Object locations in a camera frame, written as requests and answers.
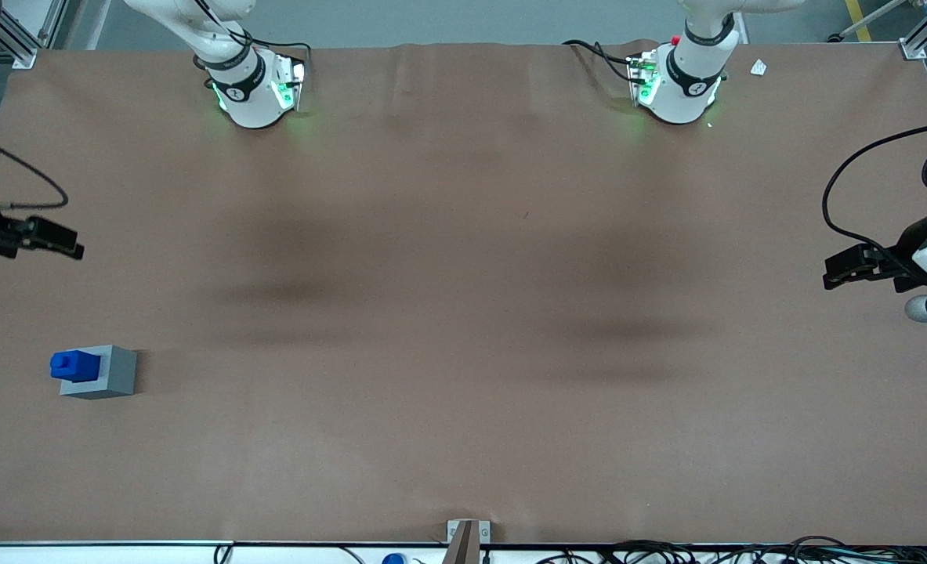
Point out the brown table cover mat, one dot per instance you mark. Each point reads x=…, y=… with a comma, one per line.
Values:
x=463, y=329

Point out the blue plastic part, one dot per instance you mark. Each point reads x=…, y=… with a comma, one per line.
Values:
x=75, y=366

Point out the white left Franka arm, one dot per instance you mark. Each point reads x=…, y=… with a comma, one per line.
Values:
x=678, y=103

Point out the yellow floor tape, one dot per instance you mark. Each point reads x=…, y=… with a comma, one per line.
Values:
x=858, y=19

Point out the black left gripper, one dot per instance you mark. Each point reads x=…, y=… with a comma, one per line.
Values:
x=907, y=256

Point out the white paper scrap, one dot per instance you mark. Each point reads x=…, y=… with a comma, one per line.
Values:
x=758, y=67

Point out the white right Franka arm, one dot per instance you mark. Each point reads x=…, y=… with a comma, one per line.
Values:
x=253, y=103

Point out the gray square base block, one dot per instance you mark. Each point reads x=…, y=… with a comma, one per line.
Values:
x=117, y=374

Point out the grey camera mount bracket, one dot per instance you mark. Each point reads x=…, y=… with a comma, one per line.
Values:
x=467, y=540

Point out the blue round cap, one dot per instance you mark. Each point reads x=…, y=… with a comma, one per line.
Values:
x=393, y=559

